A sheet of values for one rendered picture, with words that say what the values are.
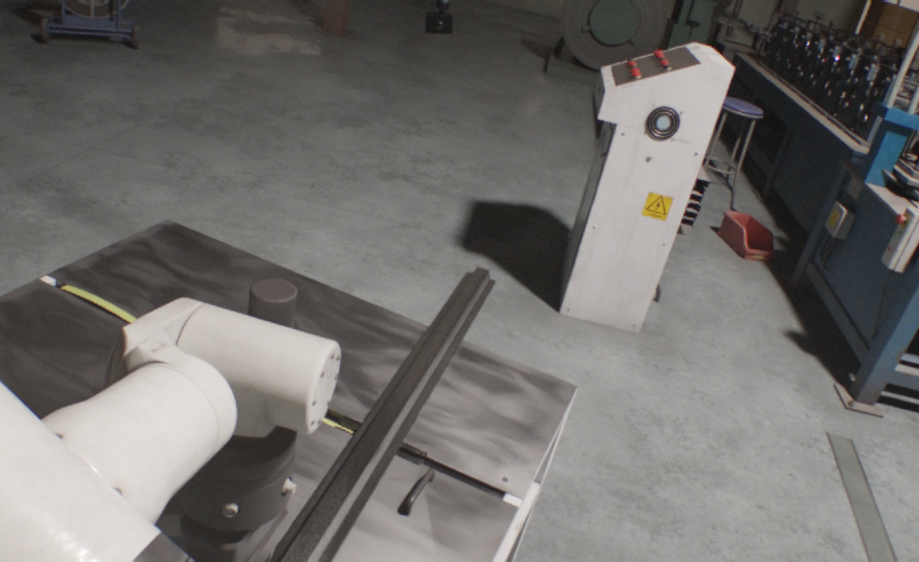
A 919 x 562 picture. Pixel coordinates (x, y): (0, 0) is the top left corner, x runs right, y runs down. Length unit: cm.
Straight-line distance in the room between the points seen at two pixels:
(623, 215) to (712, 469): 100
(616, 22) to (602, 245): 509
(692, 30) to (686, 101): 501
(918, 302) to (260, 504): 279
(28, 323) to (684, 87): 218
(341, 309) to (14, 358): 54
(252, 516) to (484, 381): 71
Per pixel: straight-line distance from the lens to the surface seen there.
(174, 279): 136
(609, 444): 239
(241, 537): 58
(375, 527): 93
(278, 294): 53
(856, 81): 500
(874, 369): 320
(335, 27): 752
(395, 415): 105
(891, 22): 1288
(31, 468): 26
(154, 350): 43
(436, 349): 120
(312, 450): 101
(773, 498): 251
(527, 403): 118
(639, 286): 294
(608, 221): 282
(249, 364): 47
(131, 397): 38
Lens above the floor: 143
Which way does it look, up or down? 28 degrees down
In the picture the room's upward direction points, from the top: 13 degrees clockwise
